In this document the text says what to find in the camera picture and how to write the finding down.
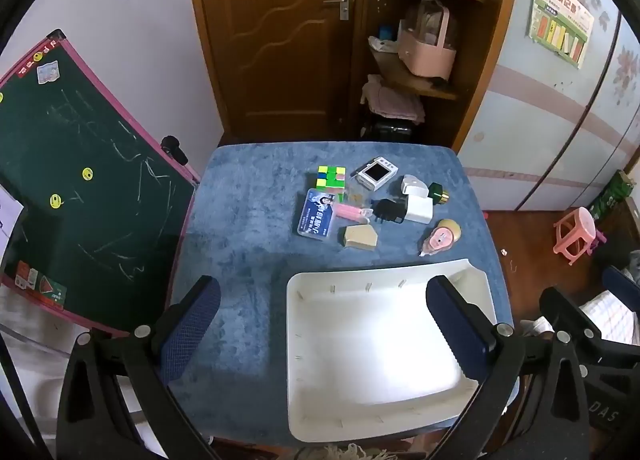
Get colourful puzzle cube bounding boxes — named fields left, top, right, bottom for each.
left=316, top=166, right=347, bottom=203

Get pink tube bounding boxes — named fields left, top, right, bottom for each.
left=334, top=204, right=373, bottom=222

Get green chalkboard with pink frame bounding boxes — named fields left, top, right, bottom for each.
left=0, top=30, right=201, bottom=336

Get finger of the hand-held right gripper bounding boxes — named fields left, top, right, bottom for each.
left=602, top=265, right=640, bottom=303
left=540, top=287, right=601, bottom=341

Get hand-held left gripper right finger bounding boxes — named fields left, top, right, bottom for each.
left=426, top=275, right=591, bottom=460

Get green package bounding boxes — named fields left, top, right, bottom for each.
left=590, top=171, right=631, bottom=221

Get pale flowered wardrobe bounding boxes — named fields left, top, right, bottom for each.
left=457, top=0, right=640, bottom=213

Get small white box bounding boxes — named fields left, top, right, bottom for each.
left=400, top=175, right=430, bottom=198

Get white charger block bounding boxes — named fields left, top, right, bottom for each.
left=405, top=196, right=435, bottom=225

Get pink tape dispenser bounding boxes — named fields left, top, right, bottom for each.
left=419, top=229, right=455, bottom=258

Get wall poster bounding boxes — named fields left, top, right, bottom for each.
left=526, top=0, right=595, bottom=70

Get white checked cloth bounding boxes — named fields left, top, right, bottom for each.
left=580, top=290, right=636, bottom=343

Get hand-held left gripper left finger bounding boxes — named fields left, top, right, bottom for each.
left=55, top=275, right=222, bottom=460

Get black chalkboard knob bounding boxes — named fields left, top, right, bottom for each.
left=160, top=136, right=188, bottom=166

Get pink plastic stool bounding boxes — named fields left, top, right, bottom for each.
left=554, top=207, right=598, bottom=266

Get black charger plug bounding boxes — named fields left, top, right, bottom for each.
left=374, top=198, right=408, bottom=225

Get brown wooden door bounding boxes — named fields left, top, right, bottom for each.
left=185, top=0, right=371, bottom=146

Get folded pink cloth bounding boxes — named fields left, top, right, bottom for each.
left=361, top=74, right=426, bottom=122

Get blue printed card case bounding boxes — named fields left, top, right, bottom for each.
left=293, top=188, right=337, bottom=240

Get beige wedge block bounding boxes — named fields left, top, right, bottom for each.
left=342, top=225, right=378, bottom=252

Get metal door handle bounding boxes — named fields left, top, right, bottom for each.
left=324, top=0, right=353, bottom=21

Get black bag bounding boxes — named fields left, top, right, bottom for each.
left=360, top=120, right=416, bottom=141

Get pink basket with handle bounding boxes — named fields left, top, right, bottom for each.
left=397, top=0, right=458, bottom=78

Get white handheld device with screen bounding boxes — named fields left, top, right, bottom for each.
left=356, top=156, right=398, bottom=191

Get white plastic tray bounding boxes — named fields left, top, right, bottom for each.
left=286, top=258, right=497, bottom=442

